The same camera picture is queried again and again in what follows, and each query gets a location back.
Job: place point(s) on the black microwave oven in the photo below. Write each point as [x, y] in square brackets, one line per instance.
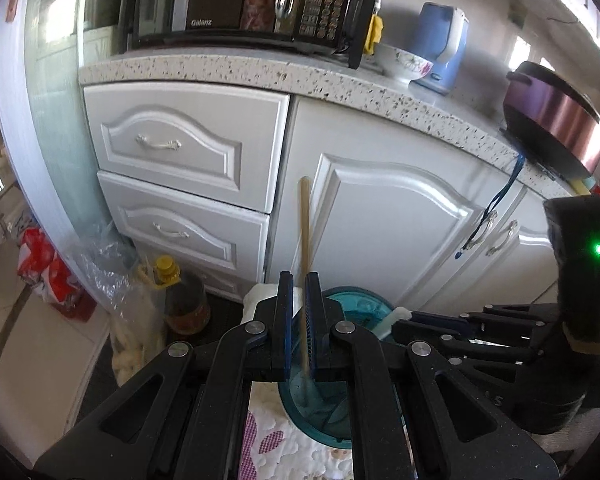
[215, 0]

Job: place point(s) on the quilted patchwork mat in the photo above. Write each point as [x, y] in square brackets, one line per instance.
[265, 440]

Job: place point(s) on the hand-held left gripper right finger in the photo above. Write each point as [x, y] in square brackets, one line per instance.
[312, 325]

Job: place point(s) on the clear plastic bag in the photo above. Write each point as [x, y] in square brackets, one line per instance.
[105, 270]

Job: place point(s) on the white floral bowl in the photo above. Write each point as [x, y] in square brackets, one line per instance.
[400, 62]

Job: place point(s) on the large white cabinet drawer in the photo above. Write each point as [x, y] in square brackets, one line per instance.
[130, 110]

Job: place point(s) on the frosted glass door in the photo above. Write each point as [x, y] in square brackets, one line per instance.
[55, 110]

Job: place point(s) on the blue electric kettle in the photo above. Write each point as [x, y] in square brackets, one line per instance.
[437, 35]

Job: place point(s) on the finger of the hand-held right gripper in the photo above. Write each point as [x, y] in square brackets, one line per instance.
[425, 332]
[430, 317]

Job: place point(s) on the cooking oil bottle yellow cap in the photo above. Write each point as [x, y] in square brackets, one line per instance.
[185, 305]

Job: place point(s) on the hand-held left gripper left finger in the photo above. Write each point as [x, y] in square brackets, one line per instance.
[285, 325]

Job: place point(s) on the white floral utensil holder cup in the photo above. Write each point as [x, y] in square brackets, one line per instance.
[360, 305]

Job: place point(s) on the purple electric cooker pot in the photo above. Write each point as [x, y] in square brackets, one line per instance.
[555, 110]

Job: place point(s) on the red plastic bag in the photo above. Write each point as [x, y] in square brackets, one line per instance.
[40, 260]

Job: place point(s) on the wooden chopstick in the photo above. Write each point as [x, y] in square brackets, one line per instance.
[306, 240]

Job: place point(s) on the white cabinet door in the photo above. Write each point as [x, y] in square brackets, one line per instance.
[380, 210]
[530, 260]

